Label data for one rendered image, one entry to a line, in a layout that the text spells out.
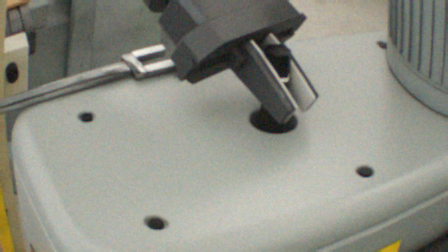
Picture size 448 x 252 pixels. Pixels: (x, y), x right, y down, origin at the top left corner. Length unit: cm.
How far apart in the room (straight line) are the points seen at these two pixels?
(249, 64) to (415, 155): 16
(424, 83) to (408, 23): 6
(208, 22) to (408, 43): 21
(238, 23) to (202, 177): 12
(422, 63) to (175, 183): 26
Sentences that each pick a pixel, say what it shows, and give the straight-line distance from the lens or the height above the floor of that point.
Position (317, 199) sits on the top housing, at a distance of 69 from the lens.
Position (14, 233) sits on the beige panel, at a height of 38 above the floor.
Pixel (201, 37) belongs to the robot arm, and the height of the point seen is 197.
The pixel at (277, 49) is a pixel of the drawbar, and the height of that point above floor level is 195.
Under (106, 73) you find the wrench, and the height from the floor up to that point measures 190.
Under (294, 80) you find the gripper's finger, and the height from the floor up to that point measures 192.
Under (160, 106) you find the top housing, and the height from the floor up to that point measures 189.
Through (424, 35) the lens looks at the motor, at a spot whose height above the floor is 196.
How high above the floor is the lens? 230
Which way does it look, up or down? 32 degrees down
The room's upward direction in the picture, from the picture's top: 4 degrees clockwise
